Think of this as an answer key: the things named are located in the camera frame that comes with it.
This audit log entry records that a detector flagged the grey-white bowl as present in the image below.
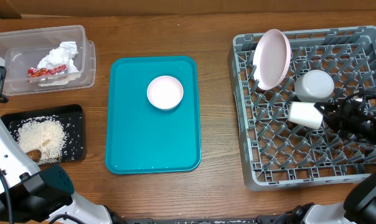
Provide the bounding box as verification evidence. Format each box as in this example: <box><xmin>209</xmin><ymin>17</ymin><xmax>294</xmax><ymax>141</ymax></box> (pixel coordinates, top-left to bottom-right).
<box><xmin>294</xmin><ymin>70</ymin><xmax>334</xmax><ymax>103</ymax></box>

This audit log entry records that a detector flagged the grey dishwasher rack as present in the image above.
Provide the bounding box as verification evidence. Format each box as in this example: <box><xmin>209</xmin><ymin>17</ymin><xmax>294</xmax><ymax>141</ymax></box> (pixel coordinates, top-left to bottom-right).
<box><xmin>228</xmin><ymin>26</ymin><xmax>376</xmax><ymax>191</ymax></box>

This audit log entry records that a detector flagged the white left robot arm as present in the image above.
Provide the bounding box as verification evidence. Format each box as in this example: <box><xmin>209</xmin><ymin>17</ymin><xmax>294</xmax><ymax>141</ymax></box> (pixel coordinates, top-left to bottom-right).
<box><xmin>0</xmin><ymin>66</ymin><xmax>124</xmax><ymax>224</ymax></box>

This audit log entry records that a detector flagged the clear plastic bin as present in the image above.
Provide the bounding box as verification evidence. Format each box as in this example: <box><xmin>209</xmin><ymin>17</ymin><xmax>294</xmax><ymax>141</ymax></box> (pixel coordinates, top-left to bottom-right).
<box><xmin>0</xmin><ymin>25</ymin><xmax>96</xmax><ymax>96</ymax></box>

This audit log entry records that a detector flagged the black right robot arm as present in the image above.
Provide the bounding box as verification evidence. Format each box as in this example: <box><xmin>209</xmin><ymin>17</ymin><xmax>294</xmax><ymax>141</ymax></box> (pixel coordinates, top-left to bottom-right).
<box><xmin>276</xmin><ymin>95</ymin><xmax>376</xmax><ymax>223</ymax></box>

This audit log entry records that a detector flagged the large pink plate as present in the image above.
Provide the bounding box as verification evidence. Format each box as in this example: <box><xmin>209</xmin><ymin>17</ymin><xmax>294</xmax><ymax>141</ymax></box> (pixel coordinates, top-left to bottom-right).
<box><xmin>252</xmin><ymin>29</ymin><xmax>291</xmax><ymax>90</ymax></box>

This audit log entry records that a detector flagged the white rice pile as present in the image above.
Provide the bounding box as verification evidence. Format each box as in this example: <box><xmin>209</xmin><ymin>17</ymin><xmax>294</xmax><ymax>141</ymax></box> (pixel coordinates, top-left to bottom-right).
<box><xmin>9</xmin><ymin>114</ymin><xmax>83</xmax><ymax>165</ymax></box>

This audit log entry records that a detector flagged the teal serving tray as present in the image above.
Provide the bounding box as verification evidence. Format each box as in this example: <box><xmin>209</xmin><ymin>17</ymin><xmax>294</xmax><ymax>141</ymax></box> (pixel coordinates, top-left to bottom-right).
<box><xmin>105</xmin><ymin>56</ymin><xmax>202</xmax><ymax>174</ymax></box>

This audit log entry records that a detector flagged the small pink plate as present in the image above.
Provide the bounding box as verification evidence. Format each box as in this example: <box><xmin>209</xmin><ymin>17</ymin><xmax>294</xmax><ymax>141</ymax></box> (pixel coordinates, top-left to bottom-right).
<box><xmin>147</xmin><ymin>75</ymin><xmax>184</xmax><ymax>110</ymax></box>

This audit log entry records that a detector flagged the white napkin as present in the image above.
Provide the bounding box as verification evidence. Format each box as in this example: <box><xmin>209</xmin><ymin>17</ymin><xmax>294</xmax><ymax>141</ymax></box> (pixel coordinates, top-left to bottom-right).
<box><xmin>38</xmin><ymin>73</ymin><xmax>81</xmax><ymax>86</ymax></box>
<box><xmin>37</xmin><ymin>41</ymin><xmax>78</xmax><ymax>73</ymax></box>

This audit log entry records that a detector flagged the small red object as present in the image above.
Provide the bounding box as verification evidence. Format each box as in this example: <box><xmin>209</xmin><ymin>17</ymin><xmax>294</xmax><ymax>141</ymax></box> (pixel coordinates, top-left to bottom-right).
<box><xmin>27</xmin><ymin>65</ymin><xmax>67</xmax><ymax>78</ymax></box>

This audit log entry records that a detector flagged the cream cup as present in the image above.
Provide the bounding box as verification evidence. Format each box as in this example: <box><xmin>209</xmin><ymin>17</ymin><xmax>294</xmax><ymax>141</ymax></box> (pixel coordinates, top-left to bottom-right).
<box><xmin>288</xmin><ymin>101</ymin><xmax>323</xmax><ymax>129</ymax></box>

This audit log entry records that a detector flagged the brown food scrap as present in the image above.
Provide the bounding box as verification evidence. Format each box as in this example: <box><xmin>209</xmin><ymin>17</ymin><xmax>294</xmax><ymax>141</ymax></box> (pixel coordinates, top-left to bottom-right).
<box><xmin>26</xmin><ymin>149</ymin><xmax>42</xmax><ymax>162</ymax></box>

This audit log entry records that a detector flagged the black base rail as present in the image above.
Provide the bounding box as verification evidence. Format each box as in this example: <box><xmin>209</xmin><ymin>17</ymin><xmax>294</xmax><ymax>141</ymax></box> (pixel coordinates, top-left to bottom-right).
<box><xmin>123</xmin><ymin>215</ymin><xmax>299</xmax><ymax>224</ymax></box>

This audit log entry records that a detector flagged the black tray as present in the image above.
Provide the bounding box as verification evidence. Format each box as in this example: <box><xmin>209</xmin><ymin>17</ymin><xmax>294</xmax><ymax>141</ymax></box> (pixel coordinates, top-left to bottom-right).
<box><xmin>0</xmin><ymin>104</ymin><xmax>87</xmax><ymax>166</ymax></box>

